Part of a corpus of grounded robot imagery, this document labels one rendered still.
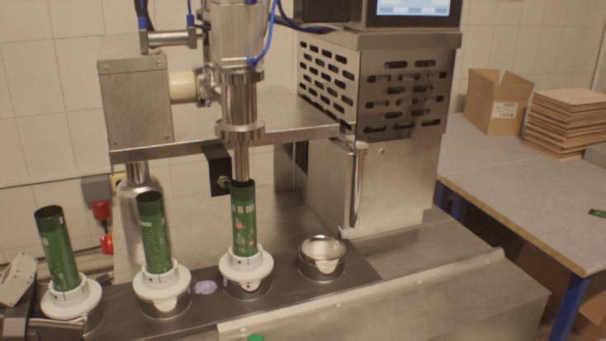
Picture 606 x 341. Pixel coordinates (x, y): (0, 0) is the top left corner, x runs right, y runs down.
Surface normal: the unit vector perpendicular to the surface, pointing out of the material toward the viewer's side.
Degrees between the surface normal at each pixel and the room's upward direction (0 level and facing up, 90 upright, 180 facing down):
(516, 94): 107
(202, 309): 0
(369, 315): 0
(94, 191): 90
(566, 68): 90
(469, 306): 0
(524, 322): 90
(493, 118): 90
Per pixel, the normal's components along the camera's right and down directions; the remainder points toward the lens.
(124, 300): 0.02, -0.91
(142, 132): 0.37, 0.39
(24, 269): 0.67, -0.74
